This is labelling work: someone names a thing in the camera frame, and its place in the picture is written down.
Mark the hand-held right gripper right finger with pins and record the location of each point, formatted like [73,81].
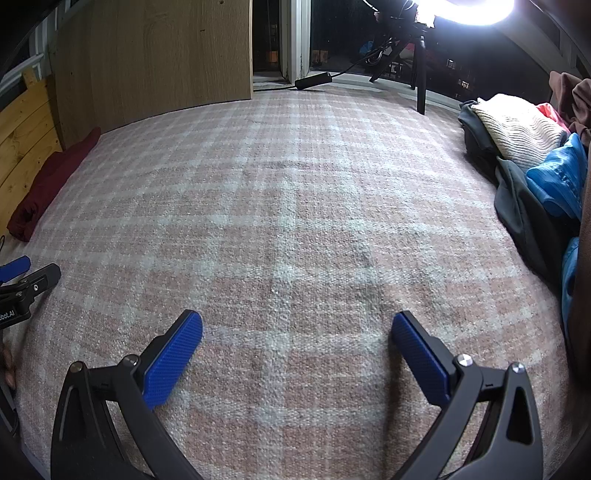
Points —
[422,360]

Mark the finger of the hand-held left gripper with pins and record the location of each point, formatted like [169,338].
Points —
[16,269]
[41,278]

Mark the dark red cloth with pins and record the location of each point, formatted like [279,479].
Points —
[51,180]

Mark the brown fleece pants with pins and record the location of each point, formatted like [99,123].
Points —
[579,99]

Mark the blue jacket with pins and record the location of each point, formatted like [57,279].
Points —
[558,180]

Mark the pine wood headboard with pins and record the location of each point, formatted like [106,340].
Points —
[23,152]

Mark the cream knit sweater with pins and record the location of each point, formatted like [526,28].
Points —
[517,129]

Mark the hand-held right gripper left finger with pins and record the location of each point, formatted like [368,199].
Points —
[173,357]

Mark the black power adapter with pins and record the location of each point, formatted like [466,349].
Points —
[314,80]

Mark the red garment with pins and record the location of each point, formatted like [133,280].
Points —
[551,115]

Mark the dark grey garment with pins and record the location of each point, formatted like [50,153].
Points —
[521,207]

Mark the white window frame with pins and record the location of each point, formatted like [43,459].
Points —
[295,41]

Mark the pink plaid blanket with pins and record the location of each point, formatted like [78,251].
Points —
[295,207]

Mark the black tripod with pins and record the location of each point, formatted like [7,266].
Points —
[421,87]

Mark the person's left hand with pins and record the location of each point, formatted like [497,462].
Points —
[8,357]

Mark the light wooden wardrobe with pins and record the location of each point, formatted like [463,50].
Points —
[152,55]

